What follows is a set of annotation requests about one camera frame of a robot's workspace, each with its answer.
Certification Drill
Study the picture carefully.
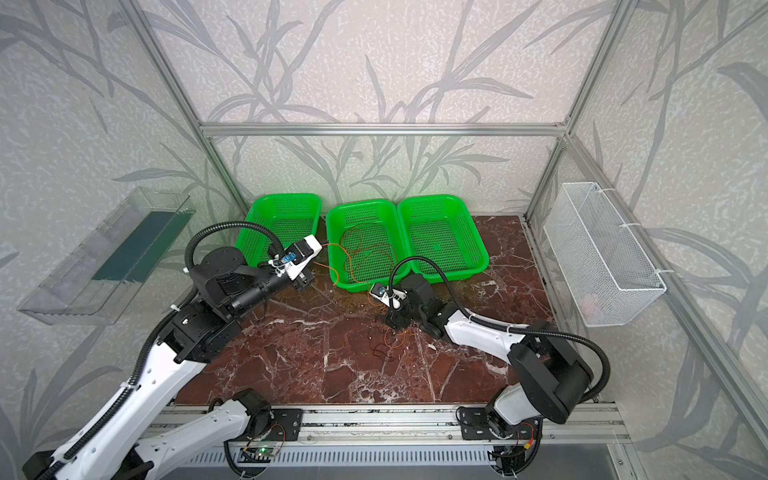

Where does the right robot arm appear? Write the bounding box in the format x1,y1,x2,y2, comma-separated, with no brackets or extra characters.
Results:
368,256,611,439

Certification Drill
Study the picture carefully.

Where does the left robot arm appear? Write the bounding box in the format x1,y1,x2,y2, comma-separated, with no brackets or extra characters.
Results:
23,221,322,479

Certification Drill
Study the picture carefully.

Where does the left green plastic basket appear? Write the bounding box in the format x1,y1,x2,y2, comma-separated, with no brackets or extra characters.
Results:
235,193,322,267

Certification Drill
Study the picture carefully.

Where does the green plastic basket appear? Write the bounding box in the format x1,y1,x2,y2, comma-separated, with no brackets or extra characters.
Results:
235,193,322,267
325,199,410,293
397,194,490,283

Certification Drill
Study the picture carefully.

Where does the middle green plastic basket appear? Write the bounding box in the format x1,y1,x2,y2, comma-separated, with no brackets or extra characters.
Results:
325,199,410,293

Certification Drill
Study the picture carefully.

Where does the right green plastic basket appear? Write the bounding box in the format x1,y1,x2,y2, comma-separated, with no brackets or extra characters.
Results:
397,194,490,283

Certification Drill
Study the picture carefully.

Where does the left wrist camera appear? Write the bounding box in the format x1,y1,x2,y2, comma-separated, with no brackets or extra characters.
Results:
268,234,322,281

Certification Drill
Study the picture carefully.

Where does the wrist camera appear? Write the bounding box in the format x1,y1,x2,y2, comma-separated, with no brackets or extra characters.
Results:
368,282,406,310
268,234,322,281

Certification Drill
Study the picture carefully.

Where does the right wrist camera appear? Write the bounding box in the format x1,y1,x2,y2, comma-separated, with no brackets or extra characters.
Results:
368,282,406,310

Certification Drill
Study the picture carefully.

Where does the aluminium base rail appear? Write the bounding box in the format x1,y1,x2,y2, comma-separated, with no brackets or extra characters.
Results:
267,403,631,447

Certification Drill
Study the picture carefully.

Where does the clear acrylic wall shelf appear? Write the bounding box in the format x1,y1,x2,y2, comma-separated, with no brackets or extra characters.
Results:
18,187,196,326

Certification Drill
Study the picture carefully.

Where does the white wire mesh basket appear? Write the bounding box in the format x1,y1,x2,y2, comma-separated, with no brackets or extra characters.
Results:
543,182,667,327

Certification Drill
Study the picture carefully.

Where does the aluminium frame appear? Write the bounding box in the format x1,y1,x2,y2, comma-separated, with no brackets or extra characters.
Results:
119,1,767,448

